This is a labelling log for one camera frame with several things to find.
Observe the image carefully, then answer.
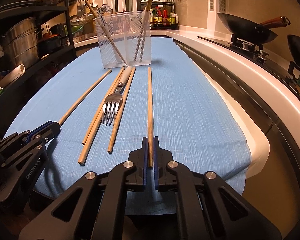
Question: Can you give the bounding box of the wooden chopstick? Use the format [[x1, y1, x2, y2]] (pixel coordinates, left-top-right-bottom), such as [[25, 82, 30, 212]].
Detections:
[[107, 67, 136, 154], [134, 0, 153, 62], [84, 0, 128, 65], [82, 67, 125, 145], [58, 70, 111, 126], [148, 67, 153, 167]]

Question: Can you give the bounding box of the white handled metal fork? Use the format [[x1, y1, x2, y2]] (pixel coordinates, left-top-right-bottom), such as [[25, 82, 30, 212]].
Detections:
[[102, 66, 132, 125]]

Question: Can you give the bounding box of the blue table cloth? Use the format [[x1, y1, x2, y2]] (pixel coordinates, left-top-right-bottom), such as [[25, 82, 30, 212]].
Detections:
[[7, 37, 251, 197]]

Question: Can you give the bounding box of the white paper roll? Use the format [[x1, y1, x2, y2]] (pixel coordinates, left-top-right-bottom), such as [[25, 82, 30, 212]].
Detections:
[[0, 64, 25, 88]]

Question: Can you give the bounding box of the black shelving rack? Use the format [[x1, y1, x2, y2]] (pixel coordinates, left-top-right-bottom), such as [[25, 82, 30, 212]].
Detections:
[[0, 0, 96, 100]]

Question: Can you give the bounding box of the stainless steel stock pot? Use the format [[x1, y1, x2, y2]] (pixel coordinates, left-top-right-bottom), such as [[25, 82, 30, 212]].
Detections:
[[2, 17, 39, 69]]

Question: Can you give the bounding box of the clear plastic utensil holder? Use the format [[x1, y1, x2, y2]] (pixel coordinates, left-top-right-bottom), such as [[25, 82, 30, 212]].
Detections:
[[95, 10, 152, 69]]

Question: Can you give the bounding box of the white hanging ladle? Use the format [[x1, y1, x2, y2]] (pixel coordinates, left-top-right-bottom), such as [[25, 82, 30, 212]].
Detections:
[[92, 0, 98, 8]]

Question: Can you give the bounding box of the black gas stove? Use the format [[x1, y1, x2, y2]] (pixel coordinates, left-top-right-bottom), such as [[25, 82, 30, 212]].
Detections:
[[198, 36, 300, 100]]

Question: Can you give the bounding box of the black spice rack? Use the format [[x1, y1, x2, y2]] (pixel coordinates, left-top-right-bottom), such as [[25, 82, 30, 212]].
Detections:
[[149, 0, 179, 30]]

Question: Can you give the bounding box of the black wok red handle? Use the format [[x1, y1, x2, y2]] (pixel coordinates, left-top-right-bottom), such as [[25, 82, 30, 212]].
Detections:
[[217, 12, 291, 44]]

